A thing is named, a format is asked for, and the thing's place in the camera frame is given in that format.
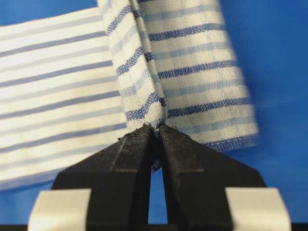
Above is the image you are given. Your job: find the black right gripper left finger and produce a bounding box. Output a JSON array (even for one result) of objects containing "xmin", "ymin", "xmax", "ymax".
[{"xmin": 27, "ymin": 123, "xmax": 154, "ymax": 231}]

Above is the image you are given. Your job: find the blue table cloth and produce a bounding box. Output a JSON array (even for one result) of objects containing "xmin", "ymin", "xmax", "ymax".
[{"xmin": 0, "ymin": 0, "xmax": 308, "ymax": 225}]

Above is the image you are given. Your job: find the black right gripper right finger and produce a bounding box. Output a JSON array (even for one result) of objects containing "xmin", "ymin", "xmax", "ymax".
[{"xmin": 156, "ymin": 124, "xmax": 291, "ymax": 231}]

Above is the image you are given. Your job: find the blue white striped towel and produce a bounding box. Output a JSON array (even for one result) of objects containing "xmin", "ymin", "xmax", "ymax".
[{"xmin": 0, "ymin": 0, "xmax": 258, "ymax": 191}]

